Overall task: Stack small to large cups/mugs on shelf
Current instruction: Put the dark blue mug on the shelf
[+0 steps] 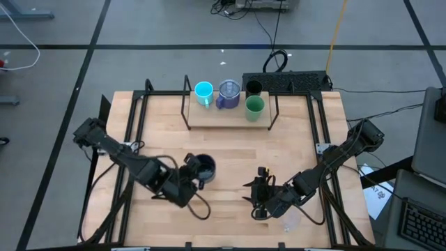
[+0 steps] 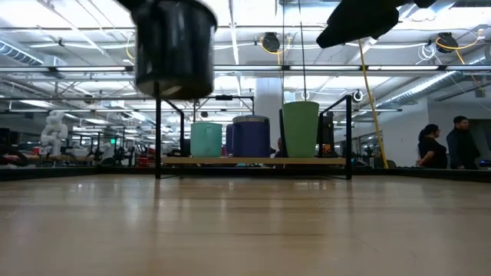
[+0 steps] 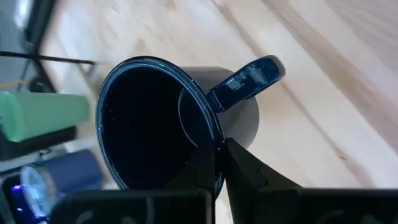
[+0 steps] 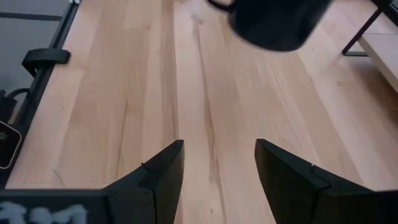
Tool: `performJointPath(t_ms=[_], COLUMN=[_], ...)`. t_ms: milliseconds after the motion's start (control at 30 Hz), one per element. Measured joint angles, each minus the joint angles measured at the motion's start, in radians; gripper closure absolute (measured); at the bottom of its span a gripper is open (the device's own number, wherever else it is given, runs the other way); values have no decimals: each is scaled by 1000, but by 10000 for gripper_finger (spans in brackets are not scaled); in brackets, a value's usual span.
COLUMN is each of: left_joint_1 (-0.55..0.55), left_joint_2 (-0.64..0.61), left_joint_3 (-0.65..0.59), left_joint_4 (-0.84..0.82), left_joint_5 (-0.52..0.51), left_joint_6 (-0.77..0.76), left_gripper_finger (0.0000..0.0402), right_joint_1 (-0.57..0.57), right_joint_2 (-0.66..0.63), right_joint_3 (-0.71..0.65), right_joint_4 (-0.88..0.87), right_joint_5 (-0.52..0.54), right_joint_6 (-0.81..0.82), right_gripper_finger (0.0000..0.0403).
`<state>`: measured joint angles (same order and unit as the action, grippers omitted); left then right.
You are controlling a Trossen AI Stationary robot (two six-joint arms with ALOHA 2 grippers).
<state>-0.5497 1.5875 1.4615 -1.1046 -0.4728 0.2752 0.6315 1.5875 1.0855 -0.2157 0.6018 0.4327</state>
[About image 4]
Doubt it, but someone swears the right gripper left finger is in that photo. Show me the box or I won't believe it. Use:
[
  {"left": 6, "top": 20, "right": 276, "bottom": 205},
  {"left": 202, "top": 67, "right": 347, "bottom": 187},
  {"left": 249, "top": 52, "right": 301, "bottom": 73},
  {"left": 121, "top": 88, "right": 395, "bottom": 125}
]
[{"left": 102, "top": 139, "right": 185, "bottom": 224}]

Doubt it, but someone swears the black camera cable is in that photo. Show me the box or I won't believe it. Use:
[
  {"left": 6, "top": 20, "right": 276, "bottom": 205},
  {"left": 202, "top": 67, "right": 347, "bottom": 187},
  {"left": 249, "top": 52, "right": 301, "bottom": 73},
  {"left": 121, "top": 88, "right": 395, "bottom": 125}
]
[{"left": 0, "top": 88, "right": 30, "bottom": 122}]

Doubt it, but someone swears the black camera box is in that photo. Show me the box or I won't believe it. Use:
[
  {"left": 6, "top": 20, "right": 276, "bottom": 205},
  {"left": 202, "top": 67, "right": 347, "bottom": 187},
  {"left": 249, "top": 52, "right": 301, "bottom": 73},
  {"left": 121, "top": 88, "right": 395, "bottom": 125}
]
[{"left": 0, "top": 120, "right": 22, "bottom": 170}]

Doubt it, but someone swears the wooden shelf with metal legs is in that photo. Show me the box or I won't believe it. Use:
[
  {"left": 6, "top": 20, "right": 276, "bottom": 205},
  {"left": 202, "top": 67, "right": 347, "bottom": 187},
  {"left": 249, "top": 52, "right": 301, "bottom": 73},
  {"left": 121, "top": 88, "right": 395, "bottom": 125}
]
[{"left": 341, "top": 0, "right": 398, "bottom": 93}]

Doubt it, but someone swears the black mug with handle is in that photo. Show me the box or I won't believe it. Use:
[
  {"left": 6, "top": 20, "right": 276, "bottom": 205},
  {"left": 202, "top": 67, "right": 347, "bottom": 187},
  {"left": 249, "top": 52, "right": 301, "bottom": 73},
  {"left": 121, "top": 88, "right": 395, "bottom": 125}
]
[{"left": 206, "top": 0, "right": 332, "bottom": 52}]

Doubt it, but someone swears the black table clamp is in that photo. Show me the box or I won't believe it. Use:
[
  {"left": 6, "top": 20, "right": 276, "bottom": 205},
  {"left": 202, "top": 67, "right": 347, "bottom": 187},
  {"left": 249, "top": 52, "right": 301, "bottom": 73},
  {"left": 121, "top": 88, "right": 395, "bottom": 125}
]
[{"left": 21, "top": 48, "right": 71, "bottom": 77}]

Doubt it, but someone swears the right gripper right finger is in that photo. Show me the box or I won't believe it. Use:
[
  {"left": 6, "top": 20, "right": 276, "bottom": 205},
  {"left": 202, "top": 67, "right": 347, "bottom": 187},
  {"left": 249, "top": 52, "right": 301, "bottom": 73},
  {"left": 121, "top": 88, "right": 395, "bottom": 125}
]
[{"left": 254, "top": 139, "right": 374, "bottom": 224}]

